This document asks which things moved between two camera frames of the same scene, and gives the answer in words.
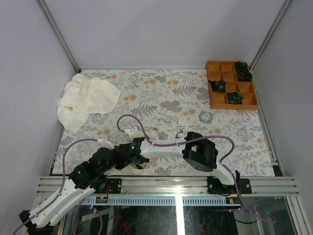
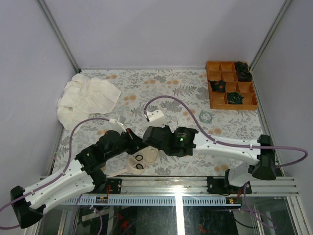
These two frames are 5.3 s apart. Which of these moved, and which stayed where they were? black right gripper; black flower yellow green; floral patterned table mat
Moved: black right gripper
Stayed: black flower yellow green; floral patterned table mat
